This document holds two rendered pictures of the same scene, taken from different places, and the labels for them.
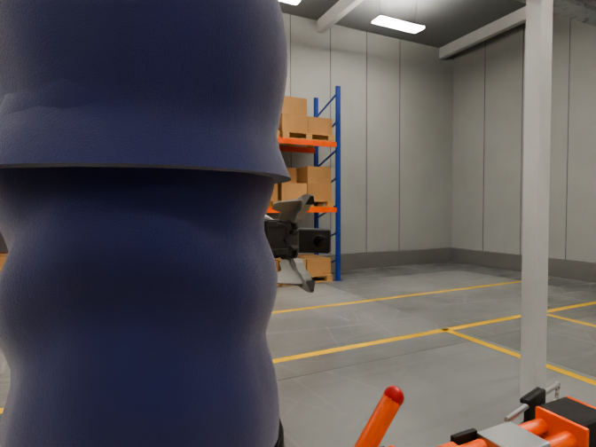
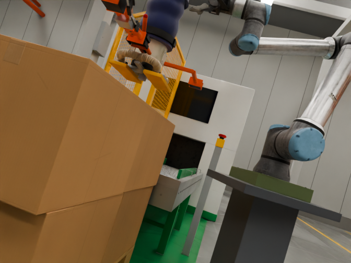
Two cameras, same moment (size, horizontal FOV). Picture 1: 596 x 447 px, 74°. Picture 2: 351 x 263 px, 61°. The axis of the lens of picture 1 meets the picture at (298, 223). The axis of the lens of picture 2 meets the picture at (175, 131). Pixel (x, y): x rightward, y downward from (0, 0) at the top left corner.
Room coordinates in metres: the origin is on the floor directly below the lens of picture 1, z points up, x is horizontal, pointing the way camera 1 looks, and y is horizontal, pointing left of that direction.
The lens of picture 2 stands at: (1.48, -1.11, 0.79)
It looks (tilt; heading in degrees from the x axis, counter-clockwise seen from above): 3 degrees up; 124
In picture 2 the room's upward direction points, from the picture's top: 18 degrees clockwise
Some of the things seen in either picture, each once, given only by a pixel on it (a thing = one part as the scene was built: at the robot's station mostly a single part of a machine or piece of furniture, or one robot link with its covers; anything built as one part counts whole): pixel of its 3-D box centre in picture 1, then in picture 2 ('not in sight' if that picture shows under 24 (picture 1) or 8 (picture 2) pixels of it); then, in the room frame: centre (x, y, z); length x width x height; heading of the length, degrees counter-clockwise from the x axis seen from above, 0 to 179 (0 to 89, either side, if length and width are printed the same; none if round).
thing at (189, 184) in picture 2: not in sight; (191, 184); (0.02, 1.69, 0.50); 2.31 x 0.05 x 0.19; 113
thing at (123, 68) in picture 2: not in sight; (127, 70); (0.25, 0.09, 1.14); 0.34 x 0.10 x 0.05; 115
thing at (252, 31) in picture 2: not in sight; (249, 35); (0.89, 0.13, 1.40); 0.12 x 0.09 x 0.12; 132
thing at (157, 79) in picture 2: not in sight; (159, 79); (0.42, 0.17, 1.14); 0.34 x 0.10 x 0.05; 115
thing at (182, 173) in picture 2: not in sight; (192, 172); (-0.18, 2.00, 0.60); 1.60 x 0.11 x 0.09; 113
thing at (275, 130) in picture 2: not in sight; (280, 143); (1.07, 0.49, 1.00); 0.17 x 0.15 x 0.18; 132
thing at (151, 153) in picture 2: not in sight; (120, 141); (0.34, 0.12, 0.74); 0.60 x 0.40 x 0.40; 111
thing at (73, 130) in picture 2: not in sight; (60, 128); (0.57, -0.44, 0.74); 0.60 x 0.40 x 0.40; 112
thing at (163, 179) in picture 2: not in sight; (131, 168); (0.17, 0.49, 0.58); 0.70 x 0.03 x 0.06; 23
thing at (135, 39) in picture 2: not in sight; (138, 39); (0.44, -0.10, 1.24); 0.10 x 0.08 x 0.06; 25
